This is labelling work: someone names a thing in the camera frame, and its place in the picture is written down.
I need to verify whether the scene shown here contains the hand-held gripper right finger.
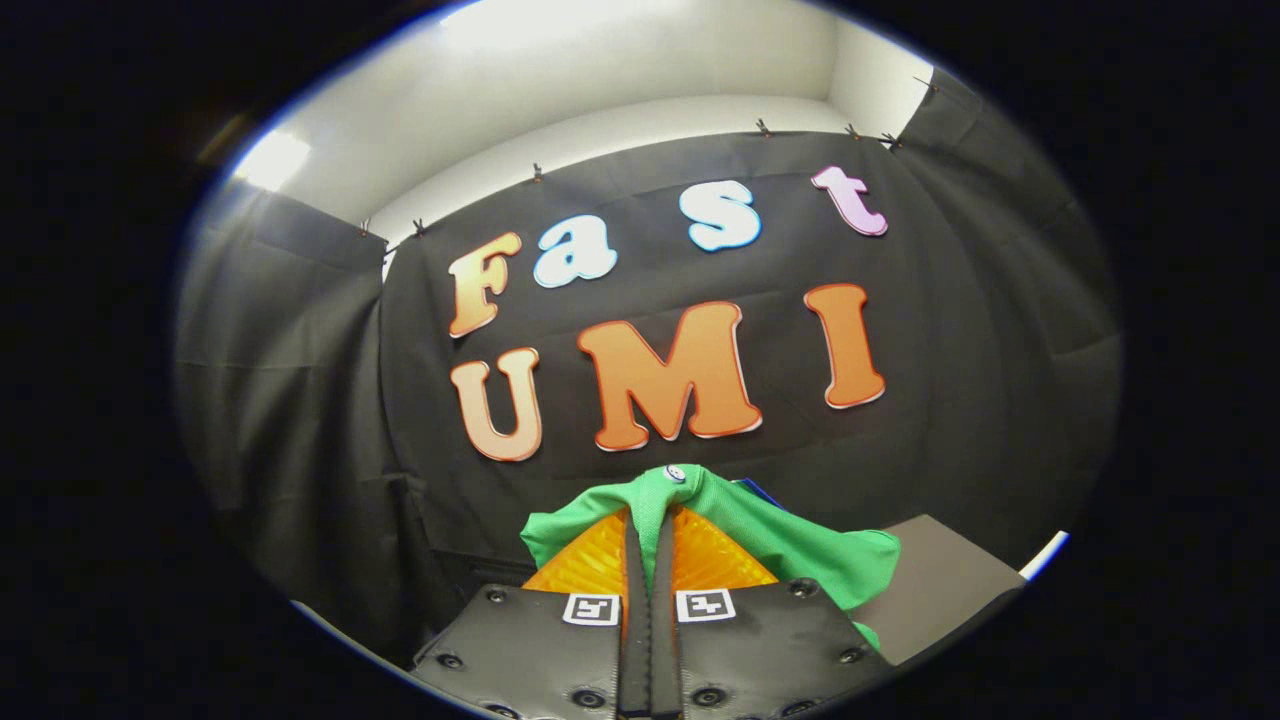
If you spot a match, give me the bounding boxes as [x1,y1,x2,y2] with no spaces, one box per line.
[650,505,896,720]

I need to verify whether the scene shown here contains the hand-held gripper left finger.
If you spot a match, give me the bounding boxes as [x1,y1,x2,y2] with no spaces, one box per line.
[410,508,651,720]

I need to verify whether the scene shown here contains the green polo shirt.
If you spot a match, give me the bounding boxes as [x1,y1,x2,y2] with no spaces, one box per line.
[520,463,901,651]

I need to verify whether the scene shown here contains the row of small backdrop clips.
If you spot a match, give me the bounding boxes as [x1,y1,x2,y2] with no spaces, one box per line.
[358,75,941,241]

